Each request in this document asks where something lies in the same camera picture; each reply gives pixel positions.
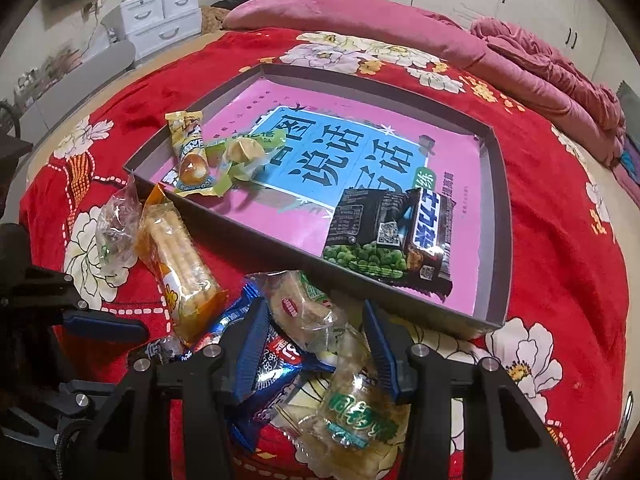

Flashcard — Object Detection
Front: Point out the grey padded headboard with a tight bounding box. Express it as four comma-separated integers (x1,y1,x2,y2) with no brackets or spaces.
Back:
616,82,640,134

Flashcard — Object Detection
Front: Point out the yellow snack packet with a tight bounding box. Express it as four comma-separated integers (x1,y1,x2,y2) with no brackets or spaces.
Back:
159,110,224,197

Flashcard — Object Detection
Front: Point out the pink crumpled blanket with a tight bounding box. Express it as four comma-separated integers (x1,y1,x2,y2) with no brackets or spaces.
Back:
470,17,629,167

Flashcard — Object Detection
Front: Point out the bed with beige sheet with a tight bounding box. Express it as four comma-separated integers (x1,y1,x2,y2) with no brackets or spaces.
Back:
30,30,640,480

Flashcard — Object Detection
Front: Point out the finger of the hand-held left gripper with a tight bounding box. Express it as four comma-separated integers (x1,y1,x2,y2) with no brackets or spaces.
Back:
0,265,151,346
50,379,124,432

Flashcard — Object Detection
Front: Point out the clear green print cake packet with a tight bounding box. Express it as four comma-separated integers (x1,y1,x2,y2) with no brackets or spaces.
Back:
300,325,417,480

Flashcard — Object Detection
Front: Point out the clear red label cake packet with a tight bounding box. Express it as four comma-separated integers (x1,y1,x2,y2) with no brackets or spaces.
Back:
247,270,349,361

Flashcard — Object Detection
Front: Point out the black green pea packet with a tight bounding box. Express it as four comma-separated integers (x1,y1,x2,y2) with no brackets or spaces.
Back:
322,187,417,282

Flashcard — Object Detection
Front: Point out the green pastry packet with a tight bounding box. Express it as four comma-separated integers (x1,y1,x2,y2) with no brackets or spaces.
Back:
202,127,289,196

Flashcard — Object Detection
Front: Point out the dark grey shallow box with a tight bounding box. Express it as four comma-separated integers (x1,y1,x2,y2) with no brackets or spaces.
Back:
122,63,514,344

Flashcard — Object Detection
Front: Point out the brown patterned cloth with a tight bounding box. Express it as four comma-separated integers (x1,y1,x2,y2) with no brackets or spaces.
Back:
200,5,234,37

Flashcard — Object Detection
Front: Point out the colourful cloth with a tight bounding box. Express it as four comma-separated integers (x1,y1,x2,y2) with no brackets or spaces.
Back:
619,137,640,187

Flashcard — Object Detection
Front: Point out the dark chocolate bar packet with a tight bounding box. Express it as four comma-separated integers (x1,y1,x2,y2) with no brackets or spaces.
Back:
402,187,459,297

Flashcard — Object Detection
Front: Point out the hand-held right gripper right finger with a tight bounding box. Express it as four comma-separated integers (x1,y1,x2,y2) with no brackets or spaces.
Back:
362,300,576,480

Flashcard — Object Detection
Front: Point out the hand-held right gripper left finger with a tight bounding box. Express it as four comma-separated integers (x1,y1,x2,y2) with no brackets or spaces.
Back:
75,297,274,480

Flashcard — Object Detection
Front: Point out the orange biscuit packet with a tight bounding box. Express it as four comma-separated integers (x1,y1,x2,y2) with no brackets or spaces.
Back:
136,183,229,347

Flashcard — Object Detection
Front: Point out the black braided cable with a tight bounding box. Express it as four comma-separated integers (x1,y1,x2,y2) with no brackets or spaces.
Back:
52,420,86,480

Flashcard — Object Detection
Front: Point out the clear candy wrapper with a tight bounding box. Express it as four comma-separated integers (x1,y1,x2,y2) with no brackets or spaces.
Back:
95,175,144,269

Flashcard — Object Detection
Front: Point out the pink and blue book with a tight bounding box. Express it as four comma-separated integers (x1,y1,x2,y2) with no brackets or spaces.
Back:
160,77,484,317

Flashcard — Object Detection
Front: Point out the white drawer cabinet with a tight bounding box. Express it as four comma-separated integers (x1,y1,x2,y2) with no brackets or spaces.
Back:
120,0,202,59

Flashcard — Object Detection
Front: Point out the blue cookie packet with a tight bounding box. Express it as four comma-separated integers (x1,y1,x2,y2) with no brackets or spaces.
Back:
191,284,337,454

